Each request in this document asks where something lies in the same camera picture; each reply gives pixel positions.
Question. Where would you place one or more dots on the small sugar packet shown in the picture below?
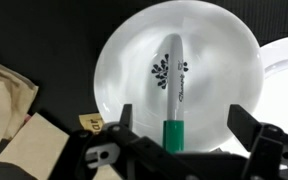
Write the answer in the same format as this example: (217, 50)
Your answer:
(91, 122)

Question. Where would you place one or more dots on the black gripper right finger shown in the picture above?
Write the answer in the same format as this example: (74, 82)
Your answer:
(247, 126)

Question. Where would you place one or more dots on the tan cardboard piece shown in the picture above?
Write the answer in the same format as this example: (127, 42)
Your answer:
(34, 150)

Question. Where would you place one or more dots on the white marker pen green cap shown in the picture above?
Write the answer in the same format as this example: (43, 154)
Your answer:
(175, 86)

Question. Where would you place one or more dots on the large white flat plate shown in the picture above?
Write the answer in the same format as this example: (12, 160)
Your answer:
(284, 90)

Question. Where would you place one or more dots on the white plate floral print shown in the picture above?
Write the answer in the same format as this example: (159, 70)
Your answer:
(217, 76)

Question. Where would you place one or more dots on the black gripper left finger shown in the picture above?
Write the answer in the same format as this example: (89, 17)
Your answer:
(127, 133)

